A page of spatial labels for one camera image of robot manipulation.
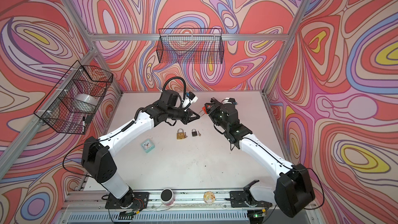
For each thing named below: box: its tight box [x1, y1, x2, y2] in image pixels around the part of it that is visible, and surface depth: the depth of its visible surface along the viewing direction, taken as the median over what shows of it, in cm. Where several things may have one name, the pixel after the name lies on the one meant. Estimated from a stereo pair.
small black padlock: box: [191, 128, 202, 137], surface depth 98 cm
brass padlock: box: [176, 128, 189, 140], surface depth 98 cm
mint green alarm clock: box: [140, 138, 155, 153], surface depth 91 cm
